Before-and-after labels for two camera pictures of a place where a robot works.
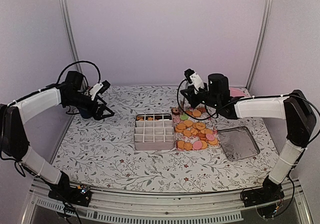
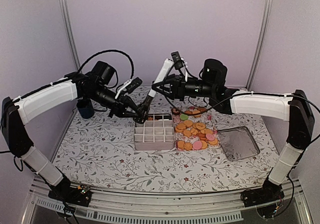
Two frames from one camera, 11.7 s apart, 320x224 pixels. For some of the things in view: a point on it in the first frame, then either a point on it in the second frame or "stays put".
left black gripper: (98, 115) → (121, 102)
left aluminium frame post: (64, 3) stays put
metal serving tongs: (182, 105) → (144, 106)
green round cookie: (184, 117) stays put
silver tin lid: (239, 143) stays put
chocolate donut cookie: (175, 111) stays put
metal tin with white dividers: (155, 134) stays put
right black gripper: (190, 97) → (177, 87)
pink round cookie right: (210, 137) stays put
